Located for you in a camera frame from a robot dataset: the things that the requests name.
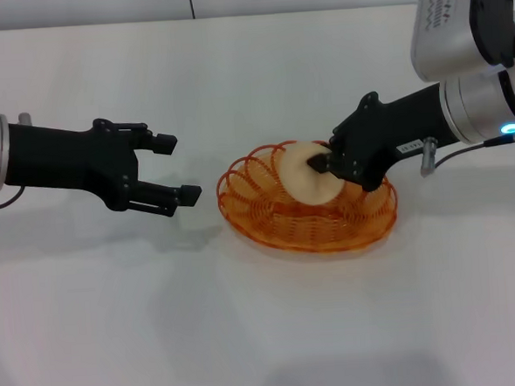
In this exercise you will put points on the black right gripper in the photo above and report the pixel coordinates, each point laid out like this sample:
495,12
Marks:
377,142

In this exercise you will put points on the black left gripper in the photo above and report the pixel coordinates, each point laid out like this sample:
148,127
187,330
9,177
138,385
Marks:
71,156

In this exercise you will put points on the round tan bread bun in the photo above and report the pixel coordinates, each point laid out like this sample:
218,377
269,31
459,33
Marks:
296,177

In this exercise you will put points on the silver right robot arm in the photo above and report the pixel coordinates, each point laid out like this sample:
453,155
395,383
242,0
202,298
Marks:
449,37

